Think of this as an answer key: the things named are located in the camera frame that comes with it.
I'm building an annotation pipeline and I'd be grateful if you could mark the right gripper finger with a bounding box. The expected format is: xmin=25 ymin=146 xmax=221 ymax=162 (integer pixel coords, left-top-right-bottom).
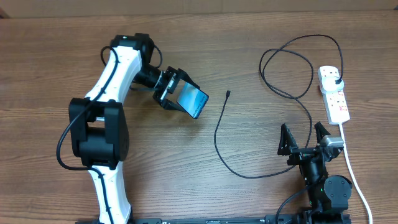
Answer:
xmin=277 ymin=123 xmax=299 ymax=156
xmin=314 ymin=122 xmax=330 ymax=144

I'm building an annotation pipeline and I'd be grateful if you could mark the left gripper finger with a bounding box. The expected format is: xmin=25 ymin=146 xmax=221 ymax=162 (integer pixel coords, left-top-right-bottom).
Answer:
xmin=160 ymin=98 xmax=186 ymax=113
xmin=178 ymin=68 xmax=200 ymax=90

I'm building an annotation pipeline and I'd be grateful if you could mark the Samsung Galaxy smartphone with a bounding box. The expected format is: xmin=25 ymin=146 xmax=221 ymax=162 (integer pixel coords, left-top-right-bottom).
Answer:
xmin=177 ymin=82 xmax=209 ymax=119

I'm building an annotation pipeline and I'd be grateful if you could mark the black USB charging cable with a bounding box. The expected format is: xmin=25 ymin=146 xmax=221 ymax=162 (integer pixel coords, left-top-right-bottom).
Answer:
xmin=213 ymin=34 xmax=345 ymax=180

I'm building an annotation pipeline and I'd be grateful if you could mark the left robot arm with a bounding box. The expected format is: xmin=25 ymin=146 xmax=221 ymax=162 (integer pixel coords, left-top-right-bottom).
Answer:
xmin=60 ymin=33 xmax=209 ymax=223

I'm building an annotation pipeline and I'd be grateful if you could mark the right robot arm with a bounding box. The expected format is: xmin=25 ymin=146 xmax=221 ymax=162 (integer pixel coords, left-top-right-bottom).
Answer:
xmin=274 ymin=122 xmax=353 ymax=224

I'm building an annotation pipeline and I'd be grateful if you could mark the white USB charger plug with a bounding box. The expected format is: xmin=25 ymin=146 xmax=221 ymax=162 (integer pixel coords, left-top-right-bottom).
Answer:
xmin=320 ymin=77 xmax=345 ymax=94

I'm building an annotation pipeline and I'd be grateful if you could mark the white power strip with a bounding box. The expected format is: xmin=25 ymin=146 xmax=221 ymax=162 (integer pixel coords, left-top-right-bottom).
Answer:
xmin=317 ymin=65 xmax=350 ymax=125

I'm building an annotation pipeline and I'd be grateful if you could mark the white power strip cord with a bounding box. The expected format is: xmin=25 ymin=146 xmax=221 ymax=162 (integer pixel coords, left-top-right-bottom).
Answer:
xmin=338 ymin=123 xmax=374 ymax=224

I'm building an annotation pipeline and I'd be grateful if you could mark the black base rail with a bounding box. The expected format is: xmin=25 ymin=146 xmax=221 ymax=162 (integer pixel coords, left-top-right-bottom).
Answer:
xmin=74 ymin=213 xmax=352 ymax=224

